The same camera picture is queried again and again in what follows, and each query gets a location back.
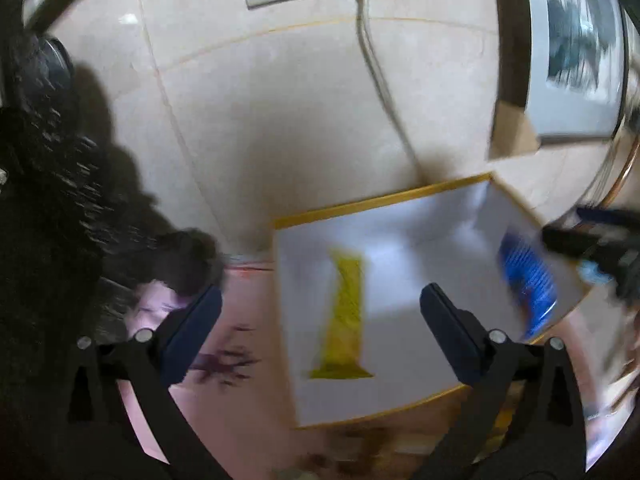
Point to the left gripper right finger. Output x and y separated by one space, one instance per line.
546 437

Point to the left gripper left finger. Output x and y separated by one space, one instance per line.
97 440

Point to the blue snack packet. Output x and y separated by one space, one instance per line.
530 282

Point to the yellow long snack packet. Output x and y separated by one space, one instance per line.
341 349

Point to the wooden armchair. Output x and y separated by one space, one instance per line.
602 190

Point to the pink floral tablecloth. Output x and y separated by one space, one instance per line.
236 400

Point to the dark carved wooden furniture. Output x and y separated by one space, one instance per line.
148 268

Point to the yellow cardboard box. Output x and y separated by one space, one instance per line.
448 234

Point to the lotus painting with frame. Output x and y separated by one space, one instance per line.
563 68

